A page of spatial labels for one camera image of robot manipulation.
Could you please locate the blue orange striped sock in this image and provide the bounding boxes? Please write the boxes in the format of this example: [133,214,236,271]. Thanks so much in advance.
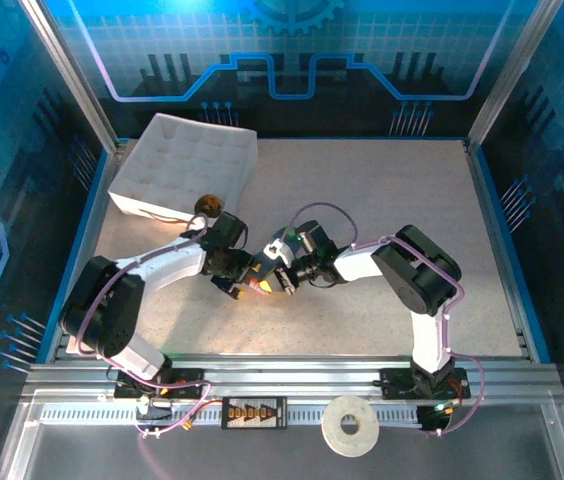
[246,227,291,301]

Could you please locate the olive green striped sock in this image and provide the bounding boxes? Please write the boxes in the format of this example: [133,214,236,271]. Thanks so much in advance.
[195,193,223,214]

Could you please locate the white divided storage box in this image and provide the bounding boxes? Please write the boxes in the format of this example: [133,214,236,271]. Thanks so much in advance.
[106,112,258,224]

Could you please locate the white tape roll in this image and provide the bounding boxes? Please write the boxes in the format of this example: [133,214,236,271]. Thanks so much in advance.
[320,394,381,457]

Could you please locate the black power distribution board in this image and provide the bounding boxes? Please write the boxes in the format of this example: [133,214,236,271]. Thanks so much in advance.
[220,396,288,431]

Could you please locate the small black white adapter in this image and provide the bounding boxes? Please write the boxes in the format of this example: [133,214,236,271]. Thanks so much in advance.
[135,399,173,422]

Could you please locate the small black controller board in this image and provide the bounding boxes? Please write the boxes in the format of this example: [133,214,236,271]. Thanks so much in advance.
[417,403,456,434]

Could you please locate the blue table border strip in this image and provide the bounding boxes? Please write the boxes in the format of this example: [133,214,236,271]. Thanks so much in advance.
[36,134,553,364]

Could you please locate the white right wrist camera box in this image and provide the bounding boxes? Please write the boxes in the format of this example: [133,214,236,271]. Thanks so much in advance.
[261,238,294,267]

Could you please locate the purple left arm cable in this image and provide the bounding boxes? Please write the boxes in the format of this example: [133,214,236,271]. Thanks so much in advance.
[72,213,214,480]

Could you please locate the brown box handle strap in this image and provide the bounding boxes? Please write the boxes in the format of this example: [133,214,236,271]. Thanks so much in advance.
[140,207,191,224]

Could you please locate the aluminium cross frame rail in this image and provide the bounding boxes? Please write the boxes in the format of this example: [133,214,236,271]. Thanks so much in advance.
[21,355,563,401]

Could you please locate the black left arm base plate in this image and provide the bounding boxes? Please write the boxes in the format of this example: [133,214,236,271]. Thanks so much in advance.
[114,368,206,400]

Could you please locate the aluminium table side rail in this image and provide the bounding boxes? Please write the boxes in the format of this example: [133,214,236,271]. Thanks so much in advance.
[54,139,131,359]
[464,139,536,360]

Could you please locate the slotted grey cable duct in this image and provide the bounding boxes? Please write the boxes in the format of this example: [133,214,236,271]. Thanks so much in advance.
[36,403,423,427]

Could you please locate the red wire yellow connector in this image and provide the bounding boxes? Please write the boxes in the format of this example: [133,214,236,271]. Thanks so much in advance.
[161,377,223,434]

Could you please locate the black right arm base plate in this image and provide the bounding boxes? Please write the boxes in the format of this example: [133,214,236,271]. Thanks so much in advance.
[379,367,471,400]

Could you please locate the aluminium frame post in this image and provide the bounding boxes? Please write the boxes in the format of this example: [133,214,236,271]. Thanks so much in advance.
[466,0,564,146]
[19,0,121,154]

